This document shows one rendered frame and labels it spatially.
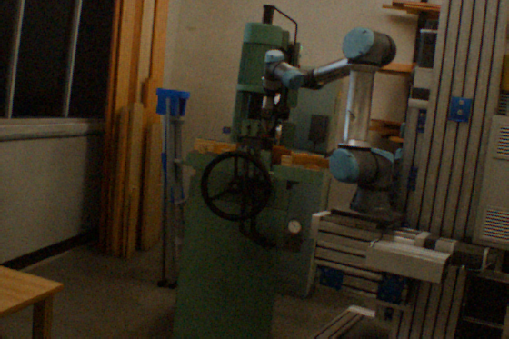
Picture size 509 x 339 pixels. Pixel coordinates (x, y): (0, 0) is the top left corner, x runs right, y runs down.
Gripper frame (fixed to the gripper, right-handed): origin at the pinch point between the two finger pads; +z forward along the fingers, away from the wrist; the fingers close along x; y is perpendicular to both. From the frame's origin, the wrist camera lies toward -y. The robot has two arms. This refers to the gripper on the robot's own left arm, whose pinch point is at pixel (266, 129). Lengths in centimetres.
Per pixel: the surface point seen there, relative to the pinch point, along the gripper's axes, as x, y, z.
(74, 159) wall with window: 128, 78, 92
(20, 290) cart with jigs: 60, -111, -5
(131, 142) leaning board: 95, 99, 87
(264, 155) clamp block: -0.7, -12.6, 4.8
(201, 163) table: 26.5, -8.3, 16.3
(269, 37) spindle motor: 4.9, 28.3, -29.9
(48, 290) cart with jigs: 53, -107, -2
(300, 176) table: -16.8, -8.1, 16.2
